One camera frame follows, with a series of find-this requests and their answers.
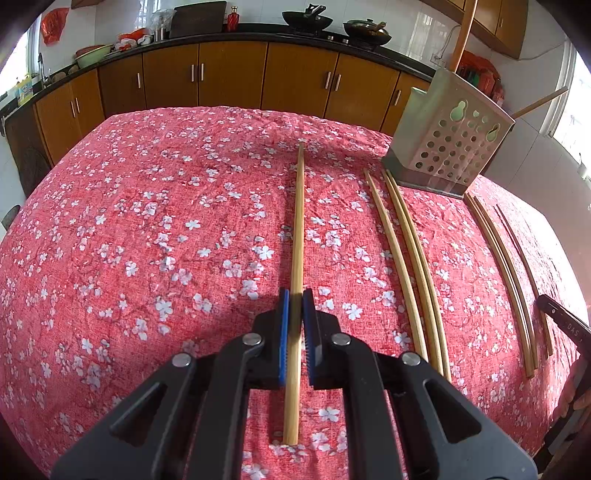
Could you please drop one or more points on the wall outlet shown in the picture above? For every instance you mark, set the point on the wall outlet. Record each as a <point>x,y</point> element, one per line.
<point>441,61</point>

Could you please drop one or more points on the red bottle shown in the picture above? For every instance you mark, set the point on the red bottle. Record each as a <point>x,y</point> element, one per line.
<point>233,19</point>

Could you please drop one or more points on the black wok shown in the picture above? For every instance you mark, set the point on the black wok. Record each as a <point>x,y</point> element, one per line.
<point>307,18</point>

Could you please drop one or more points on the perforated plastic chopstick holder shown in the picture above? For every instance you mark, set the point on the perforated plastic chopstick holder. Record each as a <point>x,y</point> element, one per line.
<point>457,152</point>

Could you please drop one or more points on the metal cup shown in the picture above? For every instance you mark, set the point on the metal cup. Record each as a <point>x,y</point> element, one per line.
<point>161,30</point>

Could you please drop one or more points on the gas stove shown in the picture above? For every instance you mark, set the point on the gas stove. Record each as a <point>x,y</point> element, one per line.
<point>339,39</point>

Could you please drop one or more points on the red packets by window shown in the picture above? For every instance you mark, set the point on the red packets by window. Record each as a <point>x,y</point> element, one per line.
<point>482,76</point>

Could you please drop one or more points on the red floral tablecloth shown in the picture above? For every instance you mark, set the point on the red floral tablecloth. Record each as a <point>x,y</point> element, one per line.
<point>138,230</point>

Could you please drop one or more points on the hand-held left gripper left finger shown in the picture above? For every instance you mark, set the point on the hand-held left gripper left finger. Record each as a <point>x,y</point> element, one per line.
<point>284,337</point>

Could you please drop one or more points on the brown wooden chair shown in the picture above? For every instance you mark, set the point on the brown wooden chair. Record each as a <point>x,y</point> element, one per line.
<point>575,392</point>

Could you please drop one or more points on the dark cutting board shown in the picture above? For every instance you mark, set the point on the dark cutting board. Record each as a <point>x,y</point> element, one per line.
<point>198,21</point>

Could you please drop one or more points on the red and white bags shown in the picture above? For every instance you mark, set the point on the red and white bags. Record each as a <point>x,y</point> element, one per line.
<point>131,39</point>

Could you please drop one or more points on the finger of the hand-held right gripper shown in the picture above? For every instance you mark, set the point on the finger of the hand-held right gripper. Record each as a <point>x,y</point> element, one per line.
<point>561,318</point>

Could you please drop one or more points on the red plastic bag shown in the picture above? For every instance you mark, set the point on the red plastic bag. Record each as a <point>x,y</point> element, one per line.
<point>53,25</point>

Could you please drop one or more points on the black kitchen countertop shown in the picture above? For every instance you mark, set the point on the black kitchen countertop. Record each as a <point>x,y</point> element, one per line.
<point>258,36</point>

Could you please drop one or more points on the kitchen faucet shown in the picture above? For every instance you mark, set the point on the kitchen faucet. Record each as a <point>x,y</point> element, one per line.
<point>41,69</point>

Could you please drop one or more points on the green basin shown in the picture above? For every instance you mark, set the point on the green basin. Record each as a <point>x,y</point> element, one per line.
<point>92,56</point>

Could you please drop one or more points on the wooden wall cabinet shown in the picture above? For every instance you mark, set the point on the wooden wall cabinet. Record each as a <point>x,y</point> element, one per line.
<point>498,23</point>
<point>85,3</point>

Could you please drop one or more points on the dark pan with lid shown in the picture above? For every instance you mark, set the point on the dark pan with lid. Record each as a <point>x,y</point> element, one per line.
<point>367,30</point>

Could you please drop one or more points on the wooden base kitchen cabinets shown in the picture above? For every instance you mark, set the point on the wooden base kitchen cabinets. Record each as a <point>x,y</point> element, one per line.
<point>231,74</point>

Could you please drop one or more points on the bright window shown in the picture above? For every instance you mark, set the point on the bright window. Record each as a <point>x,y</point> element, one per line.
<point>575,106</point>

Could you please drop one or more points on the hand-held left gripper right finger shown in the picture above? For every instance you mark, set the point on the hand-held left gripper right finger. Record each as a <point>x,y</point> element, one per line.
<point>308,337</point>

